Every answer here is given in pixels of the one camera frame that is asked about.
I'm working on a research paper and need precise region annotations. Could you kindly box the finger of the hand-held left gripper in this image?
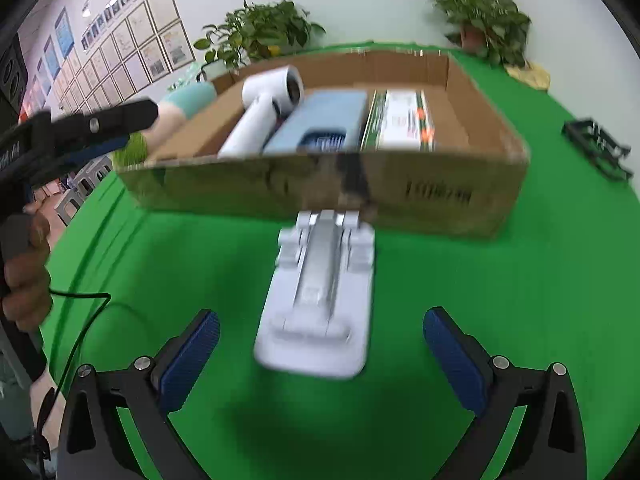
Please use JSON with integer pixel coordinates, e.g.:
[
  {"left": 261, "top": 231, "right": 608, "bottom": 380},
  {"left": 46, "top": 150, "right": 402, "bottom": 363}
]
[
  {"left": 30, "top": 132, "right": 132, "bottom": 181},
  {"left": 47, "top": 99, "right": 161, "bottom": 145}
]

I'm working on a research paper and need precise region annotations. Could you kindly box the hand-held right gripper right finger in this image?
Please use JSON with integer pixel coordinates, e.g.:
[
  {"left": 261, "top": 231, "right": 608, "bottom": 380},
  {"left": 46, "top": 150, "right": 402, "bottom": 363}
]
[{"left": 422, "top": 307, "right": 587, "bottom": 480}]

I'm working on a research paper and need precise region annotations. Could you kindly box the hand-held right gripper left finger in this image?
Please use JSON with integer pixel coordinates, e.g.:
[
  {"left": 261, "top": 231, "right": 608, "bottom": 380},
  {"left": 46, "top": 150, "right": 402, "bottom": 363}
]
[{"left": 57, "top": 308, "right": 221, "bottom": 480}]

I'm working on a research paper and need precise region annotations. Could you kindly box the white mop head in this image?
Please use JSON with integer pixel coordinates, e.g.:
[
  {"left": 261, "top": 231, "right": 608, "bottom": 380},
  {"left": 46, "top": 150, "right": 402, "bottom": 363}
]
[{"left": 252, "top": 208, "right": 376, "bottom": 380}]

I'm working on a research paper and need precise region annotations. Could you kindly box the white hair dryer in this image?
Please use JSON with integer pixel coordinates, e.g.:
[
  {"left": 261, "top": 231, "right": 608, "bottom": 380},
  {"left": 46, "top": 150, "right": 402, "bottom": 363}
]
[{"left": 216, "top": 65, "right": 305, "bottom": 157}]

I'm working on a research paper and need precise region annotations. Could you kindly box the large cardboard box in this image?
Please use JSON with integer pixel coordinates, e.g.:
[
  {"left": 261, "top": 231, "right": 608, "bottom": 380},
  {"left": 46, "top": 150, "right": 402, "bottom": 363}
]
[{"left": 112, "top": 47, "right": 531, "bottom": 241}]

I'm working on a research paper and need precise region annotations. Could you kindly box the board game box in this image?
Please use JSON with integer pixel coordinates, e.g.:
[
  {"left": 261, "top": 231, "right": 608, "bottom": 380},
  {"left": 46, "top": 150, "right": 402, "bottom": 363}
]
[{"left": 261, "top": 90, "right": 368, "bottom": 154}]

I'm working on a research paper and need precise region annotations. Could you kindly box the green and white box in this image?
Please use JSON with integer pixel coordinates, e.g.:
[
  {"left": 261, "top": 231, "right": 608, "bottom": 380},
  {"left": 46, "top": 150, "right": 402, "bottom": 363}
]
[{"left": 359, "top": 89, "right": 436, "bottom": 152}]

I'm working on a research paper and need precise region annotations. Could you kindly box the person's left hand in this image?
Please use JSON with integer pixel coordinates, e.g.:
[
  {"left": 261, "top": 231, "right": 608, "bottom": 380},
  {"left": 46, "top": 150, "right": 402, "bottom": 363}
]
[{"left": 0, "top": 204, "right": 54, "bottom": 333}]

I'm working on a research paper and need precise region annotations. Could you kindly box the grey plastic stool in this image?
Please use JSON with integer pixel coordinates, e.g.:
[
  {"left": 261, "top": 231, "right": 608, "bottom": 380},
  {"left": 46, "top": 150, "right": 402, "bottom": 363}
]
[
  {"left": 52, "top": 191, "right": 85, "bottom": 226},
  {"left": 70, "top": 156, "right": 113, "bottom": 196}
]

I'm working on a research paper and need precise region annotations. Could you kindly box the green tablecloth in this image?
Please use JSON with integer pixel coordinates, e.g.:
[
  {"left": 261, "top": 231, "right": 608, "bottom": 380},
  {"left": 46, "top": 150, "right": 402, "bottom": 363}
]
[{"left": 37, "top": 40, "right": 640, "bottom": 480}]

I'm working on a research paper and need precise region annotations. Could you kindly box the black speaker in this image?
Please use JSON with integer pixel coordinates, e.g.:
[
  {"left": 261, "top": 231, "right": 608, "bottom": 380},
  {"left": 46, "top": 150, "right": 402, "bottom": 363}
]
[{"left": 0, "top": 35, "right": 28, "bottom": 116}]

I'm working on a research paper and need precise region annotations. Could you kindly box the pastel plush toy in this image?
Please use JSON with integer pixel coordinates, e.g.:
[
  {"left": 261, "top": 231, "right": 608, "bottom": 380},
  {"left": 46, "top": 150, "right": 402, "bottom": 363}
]
[{"left": 112, "top": 82, "right": 218, "bottom": 166}]

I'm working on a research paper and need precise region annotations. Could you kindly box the cardboard divider sheet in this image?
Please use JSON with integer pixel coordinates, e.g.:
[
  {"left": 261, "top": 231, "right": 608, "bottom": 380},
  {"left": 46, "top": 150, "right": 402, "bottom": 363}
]
[{"left": 150, "top": 87, "right": 246, "bottom": 161}]

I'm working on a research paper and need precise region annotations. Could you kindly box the white enamel mug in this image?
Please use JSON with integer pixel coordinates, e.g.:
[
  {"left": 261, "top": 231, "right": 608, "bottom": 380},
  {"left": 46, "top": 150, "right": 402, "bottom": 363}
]
[{"left": 196, "top": 60, "right": 226, "bottom": 85}]

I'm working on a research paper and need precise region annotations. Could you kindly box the large potted plant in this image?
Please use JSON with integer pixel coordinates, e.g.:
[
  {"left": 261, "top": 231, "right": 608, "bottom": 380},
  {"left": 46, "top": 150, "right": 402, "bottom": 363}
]
[{"left": 192, "top": 0, "right": 326, "bottom": 71}]

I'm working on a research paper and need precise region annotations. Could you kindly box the black folding rack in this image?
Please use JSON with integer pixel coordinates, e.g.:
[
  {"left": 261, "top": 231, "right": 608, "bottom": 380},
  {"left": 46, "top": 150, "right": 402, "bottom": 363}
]
[{"left": 561, "top": 117, "right": 635, "bottom": 182}]

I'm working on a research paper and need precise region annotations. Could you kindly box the yellow round mat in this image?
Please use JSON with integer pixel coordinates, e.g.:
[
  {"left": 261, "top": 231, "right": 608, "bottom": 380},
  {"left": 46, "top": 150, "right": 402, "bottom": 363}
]
[{"left": 504, "top": 60, "right": 551, "bottom": 92}]

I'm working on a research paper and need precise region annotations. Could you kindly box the small potted plant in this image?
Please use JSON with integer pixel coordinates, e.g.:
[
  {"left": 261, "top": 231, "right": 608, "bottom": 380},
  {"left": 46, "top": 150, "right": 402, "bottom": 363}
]
[{"left": 415, "top": 0, "right": 532, "bottom": 68}]

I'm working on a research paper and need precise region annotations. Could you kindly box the wall of framed certificates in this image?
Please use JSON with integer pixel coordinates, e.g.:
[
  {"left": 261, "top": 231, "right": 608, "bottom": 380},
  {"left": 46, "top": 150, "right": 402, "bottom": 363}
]
[{"left": 20, "top": 0, "right": 196, "bottom": 121}]

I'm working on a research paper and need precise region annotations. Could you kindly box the thin black cable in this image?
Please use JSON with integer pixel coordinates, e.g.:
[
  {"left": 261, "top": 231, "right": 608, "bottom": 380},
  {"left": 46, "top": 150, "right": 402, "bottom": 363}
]
[{"left": 32, "top": 289, "right": 112, "bottom": 466}]

